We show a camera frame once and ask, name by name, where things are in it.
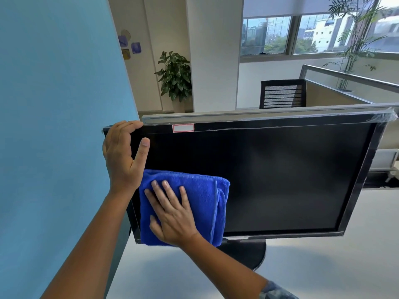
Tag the person's left hand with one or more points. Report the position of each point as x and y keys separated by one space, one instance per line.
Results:
x=120 y=158

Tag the person's right hand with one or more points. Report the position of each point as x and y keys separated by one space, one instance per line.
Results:
x=174 y=221

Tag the person's right middle finger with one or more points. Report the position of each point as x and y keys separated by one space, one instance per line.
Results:
x=160 y=194

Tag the person's right thumb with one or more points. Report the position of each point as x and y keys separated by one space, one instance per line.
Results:
x=156 y=228

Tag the person's right little finger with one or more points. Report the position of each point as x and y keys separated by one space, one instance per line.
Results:
x=185 y=199

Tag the person's left thumb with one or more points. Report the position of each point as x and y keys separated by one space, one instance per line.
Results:
x=142 y=154

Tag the blue microfiber cloth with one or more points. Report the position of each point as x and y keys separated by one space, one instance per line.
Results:
x=205 y=199

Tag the black computer monitor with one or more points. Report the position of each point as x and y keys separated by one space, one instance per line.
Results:
x=280 y=177

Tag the person's left forearm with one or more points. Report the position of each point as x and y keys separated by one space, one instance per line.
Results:
x=90 y=245

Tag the person's right forearm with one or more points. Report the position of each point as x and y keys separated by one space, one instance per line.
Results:
x=224 y=264

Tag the white red-edged label sticker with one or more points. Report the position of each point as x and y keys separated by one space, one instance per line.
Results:
x=183 y=128

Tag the white plant pot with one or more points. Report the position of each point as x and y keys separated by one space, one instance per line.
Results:
x=178 y=105

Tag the black round monitor stand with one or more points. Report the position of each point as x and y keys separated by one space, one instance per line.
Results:
x=249 y=250

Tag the green leafy potted plant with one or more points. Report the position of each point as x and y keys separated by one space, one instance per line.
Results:
x=174 y=74

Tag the blue partition panel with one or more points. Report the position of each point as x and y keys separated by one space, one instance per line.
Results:
x=56 y=105

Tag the grey cubicle partition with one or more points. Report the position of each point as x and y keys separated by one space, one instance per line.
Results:
x=265 y=112

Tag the grey patterned sleeve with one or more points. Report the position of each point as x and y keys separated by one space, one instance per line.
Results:
x=277 y=292

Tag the black mesh office chair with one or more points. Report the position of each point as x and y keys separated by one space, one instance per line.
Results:
x=282 y=94

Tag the beige cubicle partition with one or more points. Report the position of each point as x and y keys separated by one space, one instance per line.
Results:
x=336 y=90

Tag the white roller blind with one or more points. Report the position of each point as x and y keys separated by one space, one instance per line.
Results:
x=280 y=6

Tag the tall bamboo plant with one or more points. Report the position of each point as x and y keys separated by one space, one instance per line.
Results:
x=355 y=43

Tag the yellow wall sticker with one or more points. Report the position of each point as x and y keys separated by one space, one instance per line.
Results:
x=125 y=54

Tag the purple wall sticker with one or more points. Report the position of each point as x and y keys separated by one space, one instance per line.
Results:
x=122 y=41
x=136 y=47

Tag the grey round wall sticker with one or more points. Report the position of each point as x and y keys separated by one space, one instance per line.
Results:
x=126 y=32

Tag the aluminium frame window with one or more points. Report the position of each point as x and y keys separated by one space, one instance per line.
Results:
x=280 y=37

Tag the white desk bracket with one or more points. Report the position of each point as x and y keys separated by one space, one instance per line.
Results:
x=385 y=160

